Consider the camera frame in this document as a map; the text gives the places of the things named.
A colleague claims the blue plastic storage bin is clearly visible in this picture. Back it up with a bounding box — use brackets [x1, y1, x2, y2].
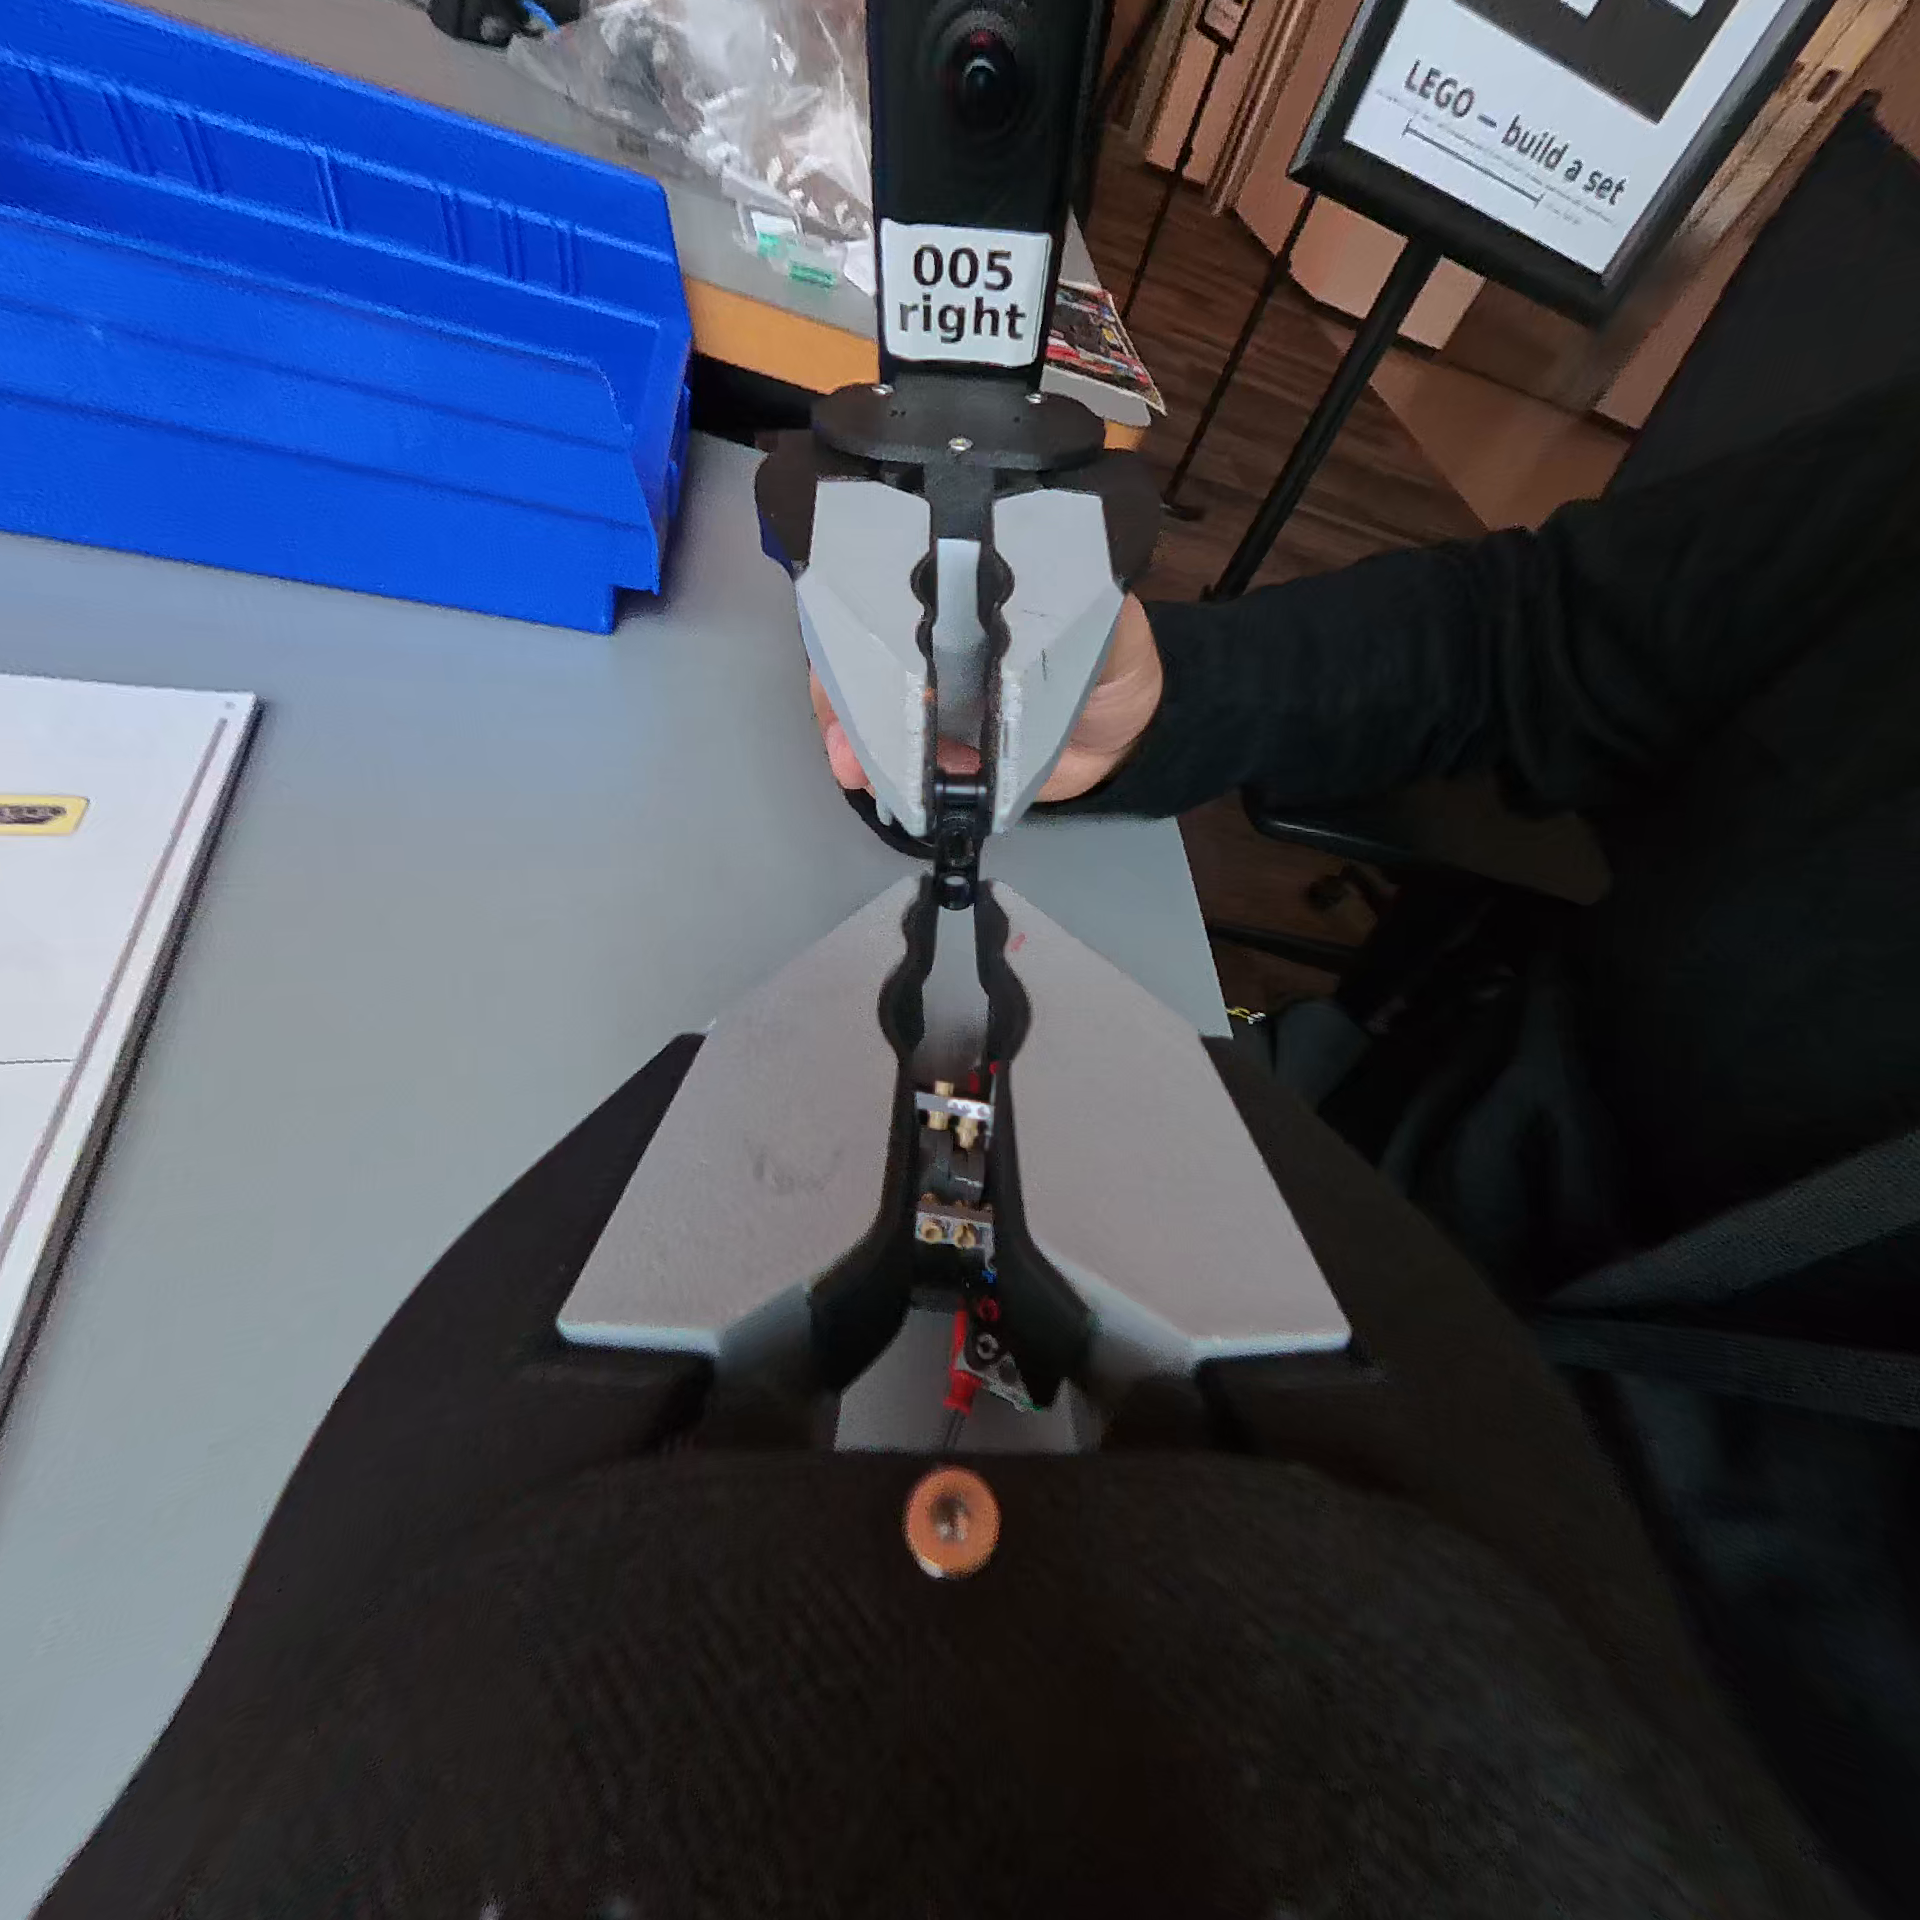
[0, 202, 694, 640]
[0, 38, 678, 326]

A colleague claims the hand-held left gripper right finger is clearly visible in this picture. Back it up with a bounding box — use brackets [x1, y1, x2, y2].
[972, 882, 1351, 1405]

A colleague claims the white instruction booklet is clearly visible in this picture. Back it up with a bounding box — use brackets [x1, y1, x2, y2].
[0, 671, 261, 1405]

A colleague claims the black framed sign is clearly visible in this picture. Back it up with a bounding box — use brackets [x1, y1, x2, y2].
[1287, 0, 1840, 327]

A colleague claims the colourful printed leaflet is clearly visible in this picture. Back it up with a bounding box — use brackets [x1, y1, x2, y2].
[1043, 282, 1170, 427]

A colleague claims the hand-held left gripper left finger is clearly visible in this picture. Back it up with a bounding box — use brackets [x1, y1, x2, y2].
[558, 882, 918, 1396]

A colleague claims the multicoloured lego assembly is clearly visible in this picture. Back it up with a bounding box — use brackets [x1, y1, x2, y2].
[906, 1057, 1038, 1422]

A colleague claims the person's right forearm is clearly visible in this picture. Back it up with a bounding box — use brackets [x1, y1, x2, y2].
[1058, 480, 1920, 844]

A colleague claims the clear plastic bag of parts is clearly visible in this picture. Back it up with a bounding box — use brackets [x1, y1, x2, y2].
[506, 0, 882, 297]

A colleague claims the person's right hand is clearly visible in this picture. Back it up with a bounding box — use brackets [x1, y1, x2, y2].
[809, 600, 1166, 809]

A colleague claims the black sign stand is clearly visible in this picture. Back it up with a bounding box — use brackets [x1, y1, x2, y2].
[1161, 195, 1444, 603]

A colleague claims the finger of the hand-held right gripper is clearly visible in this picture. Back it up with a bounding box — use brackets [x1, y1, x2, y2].
[971, 490, 1128, 829]
[794, 490, 948, 839]

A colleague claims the black office chair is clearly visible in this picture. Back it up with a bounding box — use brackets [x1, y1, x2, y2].
[1210, 791, 1615, 986]

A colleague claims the small black lego connector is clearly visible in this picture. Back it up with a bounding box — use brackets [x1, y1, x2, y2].
[927, 770, 994, 919]

